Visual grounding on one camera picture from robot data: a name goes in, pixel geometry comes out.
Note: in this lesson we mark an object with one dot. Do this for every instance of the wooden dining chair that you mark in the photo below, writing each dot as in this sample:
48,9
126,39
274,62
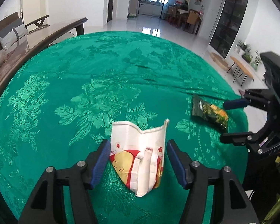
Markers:
173,14
192,19

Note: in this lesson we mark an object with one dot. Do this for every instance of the grey sofa pillow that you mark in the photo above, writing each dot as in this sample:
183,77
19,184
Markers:
14,35

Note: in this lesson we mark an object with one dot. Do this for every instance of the brown wooden sofa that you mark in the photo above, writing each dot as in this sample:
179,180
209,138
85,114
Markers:
4,22

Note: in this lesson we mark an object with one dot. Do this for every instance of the wooden bench with metal legs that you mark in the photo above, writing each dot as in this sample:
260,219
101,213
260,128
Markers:
241,66

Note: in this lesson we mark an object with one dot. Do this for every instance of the person's right forearm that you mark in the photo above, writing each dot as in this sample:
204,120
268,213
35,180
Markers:
275,206

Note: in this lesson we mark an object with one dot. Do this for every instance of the leafy plant in white pot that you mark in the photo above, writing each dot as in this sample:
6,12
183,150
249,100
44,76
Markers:
242,46

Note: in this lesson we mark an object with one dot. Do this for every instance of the white tv console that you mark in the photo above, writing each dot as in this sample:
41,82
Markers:
261,77

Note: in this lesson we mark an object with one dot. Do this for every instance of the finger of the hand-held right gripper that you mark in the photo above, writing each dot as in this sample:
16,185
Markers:
238,137
235,103

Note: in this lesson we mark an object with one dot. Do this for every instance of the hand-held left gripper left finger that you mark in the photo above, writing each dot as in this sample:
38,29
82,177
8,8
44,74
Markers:
100,165

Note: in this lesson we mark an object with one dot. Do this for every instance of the green floral tablecloth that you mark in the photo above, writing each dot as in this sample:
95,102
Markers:
84,86

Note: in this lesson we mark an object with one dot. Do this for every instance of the green gold snack wrapper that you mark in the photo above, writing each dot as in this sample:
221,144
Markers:
205,112

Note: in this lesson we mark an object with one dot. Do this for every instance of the small plant in dark pot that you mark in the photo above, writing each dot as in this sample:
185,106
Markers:
247,58

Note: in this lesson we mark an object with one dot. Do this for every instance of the white kitchen counter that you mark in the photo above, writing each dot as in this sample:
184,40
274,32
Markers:
150,8

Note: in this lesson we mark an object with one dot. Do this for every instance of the round wooden footstool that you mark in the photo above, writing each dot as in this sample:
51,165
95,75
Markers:
220,60

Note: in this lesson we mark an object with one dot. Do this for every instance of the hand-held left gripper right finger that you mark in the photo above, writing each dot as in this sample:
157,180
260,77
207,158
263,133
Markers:
176,165

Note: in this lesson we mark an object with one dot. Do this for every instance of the dark glass cabinet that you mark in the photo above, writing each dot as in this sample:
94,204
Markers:
231,16

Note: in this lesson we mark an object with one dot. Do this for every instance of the dark door frame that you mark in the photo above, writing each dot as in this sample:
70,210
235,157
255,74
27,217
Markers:
111,2

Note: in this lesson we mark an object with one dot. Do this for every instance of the wooden armchair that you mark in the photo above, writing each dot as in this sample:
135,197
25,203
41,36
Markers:
37,37

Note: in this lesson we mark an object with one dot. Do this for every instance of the white paper snack packet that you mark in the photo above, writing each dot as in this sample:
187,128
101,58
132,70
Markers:
140,144

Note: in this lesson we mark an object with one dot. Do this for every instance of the dining table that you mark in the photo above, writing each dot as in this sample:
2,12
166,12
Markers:
183,11

